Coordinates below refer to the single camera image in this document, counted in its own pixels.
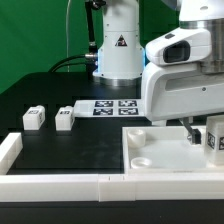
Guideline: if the black cable post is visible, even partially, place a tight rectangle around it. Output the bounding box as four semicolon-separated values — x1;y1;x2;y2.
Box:
83;0;107;73

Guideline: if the white marker base plate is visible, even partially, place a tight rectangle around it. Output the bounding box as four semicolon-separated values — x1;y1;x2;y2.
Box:
74;99;144;118

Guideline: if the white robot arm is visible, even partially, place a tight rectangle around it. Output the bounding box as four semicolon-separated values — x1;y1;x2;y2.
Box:
93;0;224;143

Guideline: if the white square tabletop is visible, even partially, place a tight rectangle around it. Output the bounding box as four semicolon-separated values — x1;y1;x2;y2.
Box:
122;126;224;175

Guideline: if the grey thin cable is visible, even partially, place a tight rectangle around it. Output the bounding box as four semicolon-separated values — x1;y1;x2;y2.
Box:
65;0;73;73

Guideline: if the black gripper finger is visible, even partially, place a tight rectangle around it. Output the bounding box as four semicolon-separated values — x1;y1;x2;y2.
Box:
182;118;202;145

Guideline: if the white obstacle fence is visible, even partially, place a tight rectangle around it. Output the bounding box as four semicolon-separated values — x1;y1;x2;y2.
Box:
0;133;224;202

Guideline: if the black cable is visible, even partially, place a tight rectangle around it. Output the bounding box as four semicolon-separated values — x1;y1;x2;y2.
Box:
48;53;98;73

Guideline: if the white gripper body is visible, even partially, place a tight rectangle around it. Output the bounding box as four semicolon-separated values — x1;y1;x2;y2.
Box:
141;28;224;122

